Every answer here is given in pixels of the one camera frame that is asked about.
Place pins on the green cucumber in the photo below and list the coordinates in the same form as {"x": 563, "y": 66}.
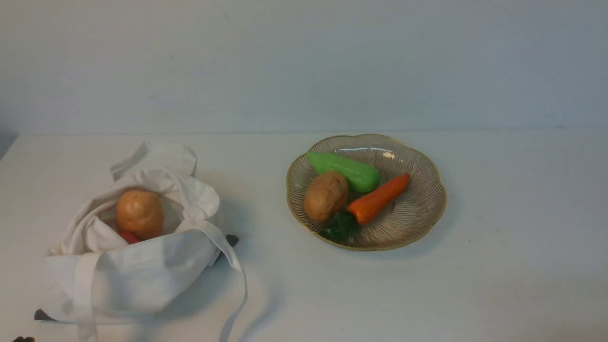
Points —
{"x": 361, "y": 178}

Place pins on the brown potato on plate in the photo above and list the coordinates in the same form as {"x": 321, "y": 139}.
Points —
{"x": 327, "y": 194}

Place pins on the red vegetable in bag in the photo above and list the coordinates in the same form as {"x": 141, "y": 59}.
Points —
{"x": 129, "y": 237}

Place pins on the gold-rimmed glass ribbed plate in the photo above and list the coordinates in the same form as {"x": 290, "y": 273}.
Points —
{"x": 409, "y": 217}

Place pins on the orange carrot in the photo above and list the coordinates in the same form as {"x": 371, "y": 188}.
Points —
{"x": 368, "y": 207}

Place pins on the brown potato from bag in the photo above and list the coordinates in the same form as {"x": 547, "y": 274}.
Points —
{"x": 140, "y": 213}

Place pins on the white cloth tote bag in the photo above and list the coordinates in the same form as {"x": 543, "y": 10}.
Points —
{"x": 100, "y": 278}

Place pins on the dark green leafy vegetable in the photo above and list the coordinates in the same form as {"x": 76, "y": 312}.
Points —
{"x": 341, "y": 228}

